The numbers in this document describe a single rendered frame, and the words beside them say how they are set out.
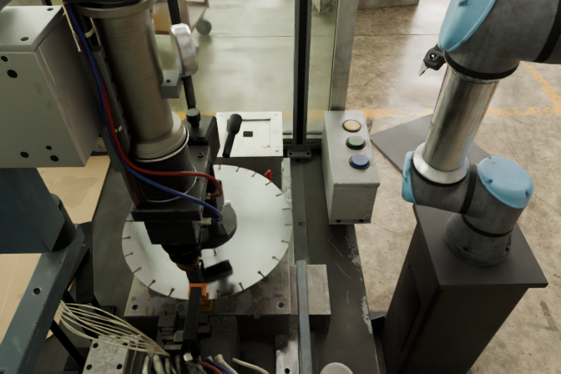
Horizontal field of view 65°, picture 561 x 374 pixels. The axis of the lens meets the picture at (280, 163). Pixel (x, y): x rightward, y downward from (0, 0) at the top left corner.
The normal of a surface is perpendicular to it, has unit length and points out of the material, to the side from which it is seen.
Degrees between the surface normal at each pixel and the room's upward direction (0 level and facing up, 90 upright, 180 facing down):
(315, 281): 0
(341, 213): 90
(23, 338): 0
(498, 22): 74
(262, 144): 0
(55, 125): 90
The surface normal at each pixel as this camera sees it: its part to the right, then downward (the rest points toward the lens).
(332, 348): -0.01, -0.73
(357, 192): 0.01, 0.69
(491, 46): -0.29, 0.76
